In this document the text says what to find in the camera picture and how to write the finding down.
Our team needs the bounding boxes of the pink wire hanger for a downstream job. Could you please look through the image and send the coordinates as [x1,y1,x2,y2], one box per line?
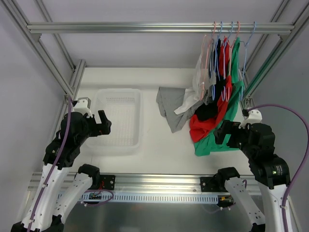
[199,21,216,100]

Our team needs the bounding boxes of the white tank top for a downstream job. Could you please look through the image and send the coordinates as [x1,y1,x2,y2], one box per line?
[174,54,216,115]

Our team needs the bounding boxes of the blue hanger with grey top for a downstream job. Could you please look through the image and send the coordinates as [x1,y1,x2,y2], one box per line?
[210,22,223,102]

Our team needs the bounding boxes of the grey tank top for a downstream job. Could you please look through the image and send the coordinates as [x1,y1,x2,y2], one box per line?
[156,45,202,133]

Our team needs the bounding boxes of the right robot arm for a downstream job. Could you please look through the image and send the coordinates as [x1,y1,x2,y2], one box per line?
[213,120,293,232]

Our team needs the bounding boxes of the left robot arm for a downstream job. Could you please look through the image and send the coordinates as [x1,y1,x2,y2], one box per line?
[11,110,112,232]

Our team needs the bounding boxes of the red tank top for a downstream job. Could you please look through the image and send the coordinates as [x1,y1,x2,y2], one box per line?
[189,36,234,143]

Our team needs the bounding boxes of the black tank top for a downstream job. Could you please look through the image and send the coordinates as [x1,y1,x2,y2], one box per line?
[195,39,223,121]

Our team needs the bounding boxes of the blue hanger with black top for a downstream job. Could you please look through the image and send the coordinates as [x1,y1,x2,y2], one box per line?
[217,22,234,102]

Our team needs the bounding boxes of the green tank top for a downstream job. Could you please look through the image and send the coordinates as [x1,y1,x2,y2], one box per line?
[194,38,242,157]

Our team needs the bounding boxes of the pink hanger with green top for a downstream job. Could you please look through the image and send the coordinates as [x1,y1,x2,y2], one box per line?
[228,21,240,76]

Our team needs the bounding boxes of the white plastic basket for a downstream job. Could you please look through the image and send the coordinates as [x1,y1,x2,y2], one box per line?
[86,88,143,156]

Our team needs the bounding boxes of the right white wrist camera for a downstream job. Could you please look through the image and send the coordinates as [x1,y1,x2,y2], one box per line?
[239,109,262,129]

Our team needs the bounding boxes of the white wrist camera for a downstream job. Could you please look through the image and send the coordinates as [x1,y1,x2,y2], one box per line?
[239,109,262,129]
[73,97,94,118]

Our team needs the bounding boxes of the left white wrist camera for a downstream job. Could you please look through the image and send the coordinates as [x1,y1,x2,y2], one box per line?
[73,97,94,118]

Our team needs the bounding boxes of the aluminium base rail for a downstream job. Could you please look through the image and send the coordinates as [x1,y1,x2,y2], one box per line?
[28,172,261,195]

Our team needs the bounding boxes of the white slotted cable duct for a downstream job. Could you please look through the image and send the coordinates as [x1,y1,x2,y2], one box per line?
[79,192,219,204]

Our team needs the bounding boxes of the empty blue wire hanger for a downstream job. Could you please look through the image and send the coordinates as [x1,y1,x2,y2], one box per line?
[239,21,257,101]

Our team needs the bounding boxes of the aluminium hanging rail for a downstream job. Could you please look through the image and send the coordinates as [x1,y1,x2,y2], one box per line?
[27,22,295,35]

